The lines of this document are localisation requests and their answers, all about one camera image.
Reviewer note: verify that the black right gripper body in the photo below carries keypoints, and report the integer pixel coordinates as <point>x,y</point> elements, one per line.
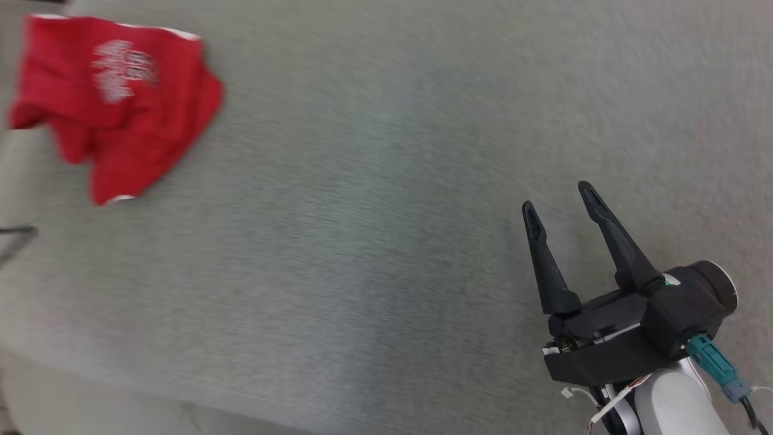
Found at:
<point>634,326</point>

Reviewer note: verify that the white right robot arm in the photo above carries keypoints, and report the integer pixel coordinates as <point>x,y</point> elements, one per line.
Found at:
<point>670,405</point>

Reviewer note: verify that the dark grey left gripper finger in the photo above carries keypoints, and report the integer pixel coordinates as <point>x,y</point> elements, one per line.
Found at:
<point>24,232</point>

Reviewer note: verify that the red basketball jersey garment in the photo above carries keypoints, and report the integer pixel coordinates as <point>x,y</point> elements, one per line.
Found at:
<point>133,121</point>

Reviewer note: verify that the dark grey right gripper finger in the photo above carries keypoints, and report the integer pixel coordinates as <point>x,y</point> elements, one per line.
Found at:
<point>622,248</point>
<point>546,272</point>

